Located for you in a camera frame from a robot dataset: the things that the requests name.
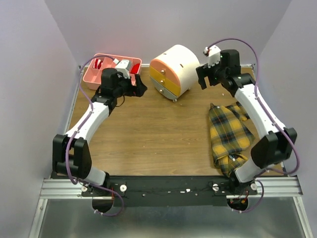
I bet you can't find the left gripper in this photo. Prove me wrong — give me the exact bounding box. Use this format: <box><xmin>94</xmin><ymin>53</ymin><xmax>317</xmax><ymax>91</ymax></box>
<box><xmin>113</xmin><ymin>72</ymin><xmax>147</xmax><ymax>98</ymax></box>

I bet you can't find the white round drawer cabinet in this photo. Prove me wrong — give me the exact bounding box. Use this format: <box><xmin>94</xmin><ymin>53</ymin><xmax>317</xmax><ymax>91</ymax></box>
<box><xmin>149</xmin><ymin>45</ymin><xmax>200</xmax><ymax>102</ymax></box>

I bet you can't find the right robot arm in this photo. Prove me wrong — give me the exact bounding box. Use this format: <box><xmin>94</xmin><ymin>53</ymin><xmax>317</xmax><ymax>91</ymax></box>
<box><xmin>196</xmin><ymin>46</ymin><xmax>297</xmax><ymax>195</ymax></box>

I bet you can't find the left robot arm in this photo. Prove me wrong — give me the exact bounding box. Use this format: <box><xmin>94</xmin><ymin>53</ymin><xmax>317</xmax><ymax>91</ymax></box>
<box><xmin>53</xmin><ymin>68</ymin><xmax>147</xmax><ymax>196</ymax></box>

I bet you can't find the red item right compartment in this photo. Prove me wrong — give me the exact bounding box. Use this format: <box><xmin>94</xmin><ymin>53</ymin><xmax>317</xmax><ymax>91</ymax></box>
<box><xmin>130</xmin><ymin>63</ymin><xmax>141</xmax><ymax>74</ymax></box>

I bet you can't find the pink compartment tray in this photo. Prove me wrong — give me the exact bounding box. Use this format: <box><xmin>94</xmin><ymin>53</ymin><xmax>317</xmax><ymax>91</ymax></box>
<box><xmin>83</xmin><ymin>53</ymin><xmax>142</xmax><ymax>90</ymax></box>

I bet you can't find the red white item in tray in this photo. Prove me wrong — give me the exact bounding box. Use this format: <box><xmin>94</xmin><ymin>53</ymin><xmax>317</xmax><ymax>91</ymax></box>
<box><xmin>93</xmin><ymin>59</ymin><xmax>103</xmax><ymax>69</ymax></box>

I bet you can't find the yellow plaid cloth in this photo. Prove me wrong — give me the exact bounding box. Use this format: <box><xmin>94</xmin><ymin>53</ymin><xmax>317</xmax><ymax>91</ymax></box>
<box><xmin>209</xmin><ymin>102</ymin><xmax>255</xmax><ymax>177</ymax></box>

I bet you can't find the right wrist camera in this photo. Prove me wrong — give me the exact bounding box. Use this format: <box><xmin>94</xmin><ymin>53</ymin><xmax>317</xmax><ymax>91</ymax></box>
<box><xmin>204</xmin><ymin>45</ymin><xmax>221</xmax><ymax>68</ymax></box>

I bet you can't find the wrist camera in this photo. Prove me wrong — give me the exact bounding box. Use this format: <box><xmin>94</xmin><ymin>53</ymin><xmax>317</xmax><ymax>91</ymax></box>
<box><xmin>204</xmin><ymin>45</ymin><xmax>221</xmax><ymax>68</ymax></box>
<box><xmin>113</xmin><ymin>59</ymin><xmax>132</xmax><ymax>79</ymax></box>

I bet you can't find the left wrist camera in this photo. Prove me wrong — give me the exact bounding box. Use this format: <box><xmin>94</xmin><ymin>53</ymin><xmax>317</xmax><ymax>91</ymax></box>
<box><xmin>113</xmin><ymin>59</ymin><xmax>132</xmax><ymax>79</ymax></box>

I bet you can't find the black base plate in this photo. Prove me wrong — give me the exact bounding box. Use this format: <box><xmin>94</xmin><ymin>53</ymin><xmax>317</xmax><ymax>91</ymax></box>
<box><xmin>81</xmin><ymin>175</ymin><xmax>258</xmax><ymax>208</ymax></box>

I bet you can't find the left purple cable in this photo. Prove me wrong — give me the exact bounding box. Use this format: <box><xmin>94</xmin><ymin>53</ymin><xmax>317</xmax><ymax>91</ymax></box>
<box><xmin>66</xmin><ymin>56</ymin><xmax>124</xmax><ymax>217</ymax></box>

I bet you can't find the aluminium frame rail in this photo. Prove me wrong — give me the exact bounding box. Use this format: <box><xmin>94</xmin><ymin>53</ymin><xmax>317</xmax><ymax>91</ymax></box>
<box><xmin>40</xmin><ymin>177</ymin><xmax>303</xmax><ymax>199</ymax></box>

